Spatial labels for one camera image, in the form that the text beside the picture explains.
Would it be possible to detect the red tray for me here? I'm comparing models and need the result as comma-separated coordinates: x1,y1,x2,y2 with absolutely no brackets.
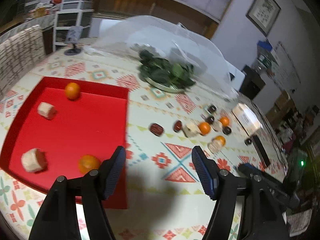
1,77,129,193

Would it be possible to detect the white mesh food cover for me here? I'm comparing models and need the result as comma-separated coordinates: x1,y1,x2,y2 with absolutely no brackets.
84,15,238,100

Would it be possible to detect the dark plum table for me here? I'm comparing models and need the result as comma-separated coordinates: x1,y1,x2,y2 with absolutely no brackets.
245,138,252,145

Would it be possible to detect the beige sugarcane piece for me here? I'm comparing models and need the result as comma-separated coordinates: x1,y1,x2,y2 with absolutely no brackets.
208,140,223,154
182,122,201,138
21,148,47,173

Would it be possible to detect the black smartphone clear case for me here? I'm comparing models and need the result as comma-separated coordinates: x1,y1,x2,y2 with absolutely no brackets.
252,135,271,168

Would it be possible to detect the beige sugarcane piece edge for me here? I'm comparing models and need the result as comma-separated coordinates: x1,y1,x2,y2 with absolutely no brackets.
37,102,57,120

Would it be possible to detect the framed wall picture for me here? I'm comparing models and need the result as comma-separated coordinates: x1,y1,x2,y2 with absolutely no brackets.
246,0,281,37

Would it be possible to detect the Face tissue pack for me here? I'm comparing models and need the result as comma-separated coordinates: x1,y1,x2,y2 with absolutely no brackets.
232,103,263,136

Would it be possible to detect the white drawer cabinet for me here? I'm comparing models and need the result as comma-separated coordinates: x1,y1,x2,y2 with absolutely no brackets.
53,0,94,51

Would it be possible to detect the red jujube date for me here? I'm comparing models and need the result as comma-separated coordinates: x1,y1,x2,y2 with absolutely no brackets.
149,123,164,137
173,120,182,133

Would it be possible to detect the patterned fabric chair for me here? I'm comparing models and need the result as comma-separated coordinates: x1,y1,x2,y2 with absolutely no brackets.
0,24,46,98

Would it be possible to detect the orange tangerine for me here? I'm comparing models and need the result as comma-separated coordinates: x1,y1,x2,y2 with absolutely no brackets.
219,116,230,127
78,154,101,174
65,82,80,100
198,122,211,135

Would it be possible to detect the white chair back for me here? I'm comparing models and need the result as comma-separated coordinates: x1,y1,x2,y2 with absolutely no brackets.
226,61,245,91

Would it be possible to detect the dark plum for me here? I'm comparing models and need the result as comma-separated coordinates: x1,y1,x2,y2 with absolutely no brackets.
222,126,232,135
207,105,216,114
206,115,215,125

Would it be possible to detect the water bottle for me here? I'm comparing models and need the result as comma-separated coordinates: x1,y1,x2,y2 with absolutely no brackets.
253,49,272,74

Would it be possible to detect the plate of green spinach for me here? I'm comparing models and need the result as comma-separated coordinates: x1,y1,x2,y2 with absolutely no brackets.
139,50,196,90

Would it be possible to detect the small desk fan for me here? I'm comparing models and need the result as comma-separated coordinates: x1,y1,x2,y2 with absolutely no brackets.
64,26,83,56

